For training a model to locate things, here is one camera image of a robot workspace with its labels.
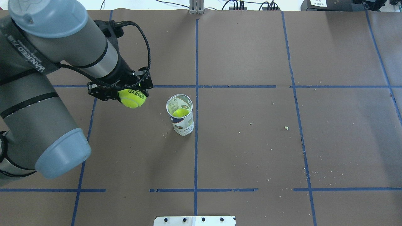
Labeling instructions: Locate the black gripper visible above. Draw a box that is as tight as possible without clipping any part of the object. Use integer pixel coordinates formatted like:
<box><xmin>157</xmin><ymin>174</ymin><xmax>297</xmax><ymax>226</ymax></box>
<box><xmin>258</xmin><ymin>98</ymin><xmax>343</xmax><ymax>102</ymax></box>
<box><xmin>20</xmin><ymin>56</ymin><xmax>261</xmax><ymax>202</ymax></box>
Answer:
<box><xmin>87</xmin><ymin>56</ymin><xmax>154</xmax><ymax>102</ymax></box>

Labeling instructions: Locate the yellow tennis ball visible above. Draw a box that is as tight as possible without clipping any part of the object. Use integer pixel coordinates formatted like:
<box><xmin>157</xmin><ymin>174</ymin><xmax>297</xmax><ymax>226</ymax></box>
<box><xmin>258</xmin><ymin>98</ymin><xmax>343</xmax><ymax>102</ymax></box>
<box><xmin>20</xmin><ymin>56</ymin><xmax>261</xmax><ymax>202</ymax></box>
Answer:
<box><xmin>117</xmin><ymin>89</ymin><xmax>146</xmax><ymax>108</ymax></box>

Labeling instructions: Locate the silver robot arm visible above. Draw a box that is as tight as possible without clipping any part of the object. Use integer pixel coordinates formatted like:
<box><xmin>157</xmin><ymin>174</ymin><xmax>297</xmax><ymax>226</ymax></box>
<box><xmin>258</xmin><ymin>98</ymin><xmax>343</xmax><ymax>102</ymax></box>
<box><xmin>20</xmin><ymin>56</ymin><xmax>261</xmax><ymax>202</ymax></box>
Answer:
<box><xmin>0</xmin><ymin>0</ymin><xmax>153</xmax><ymax>186</ymax></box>

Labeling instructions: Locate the clear tennis ball can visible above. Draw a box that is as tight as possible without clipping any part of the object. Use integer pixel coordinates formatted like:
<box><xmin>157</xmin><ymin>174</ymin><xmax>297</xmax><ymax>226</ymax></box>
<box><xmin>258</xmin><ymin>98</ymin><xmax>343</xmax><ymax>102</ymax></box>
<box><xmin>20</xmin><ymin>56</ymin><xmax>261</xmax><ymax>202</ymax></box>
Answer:
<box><xmin>166</xmin><ymin>94</ymin><xmax>194</xmax><ymax>136</ymax></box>

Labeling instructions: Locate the tennis ball inside can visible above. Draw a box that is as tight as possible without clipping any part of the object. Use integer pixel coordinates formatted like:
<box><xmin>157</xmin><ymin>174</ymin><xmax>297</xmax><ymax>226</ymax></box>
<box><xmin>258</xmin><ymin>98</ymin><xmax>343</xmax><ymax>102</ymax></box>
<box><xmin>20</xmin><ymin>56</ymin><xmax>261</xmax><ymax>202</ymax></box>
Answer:
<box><xmin>172</xmin><ymin>108</ymin><xmax>190</xmax><ymax>118</ymax></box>

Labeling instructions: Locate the black desktop computer box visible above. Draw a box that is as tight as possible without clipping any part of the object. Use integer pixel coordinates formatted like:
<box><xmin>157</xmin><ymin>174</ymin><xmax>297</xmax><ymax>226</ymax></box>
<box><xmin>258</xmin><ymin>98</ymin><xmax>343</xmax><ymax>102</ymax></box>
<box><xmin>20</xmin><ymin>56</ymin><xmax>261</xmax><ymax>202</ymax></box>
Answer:
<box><xmin>300</xmin><ymin>0</ymin><xmax>366</xmax><ymax>12</ymax></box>

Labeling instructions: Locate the aluminium frame post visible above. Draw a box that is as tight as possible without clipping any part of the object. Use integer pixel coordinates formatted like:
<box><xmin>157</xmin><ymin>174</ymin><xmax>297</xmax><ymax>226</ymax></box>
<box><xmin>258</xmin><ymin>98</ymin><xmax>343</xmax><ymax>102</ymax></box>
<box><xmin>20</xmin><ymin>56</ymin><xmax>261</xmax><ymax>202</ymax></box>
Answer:
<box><xmin>189</xmin><ymin>0</ymin><xmax>205</xmax><ymax>15</ymax></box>

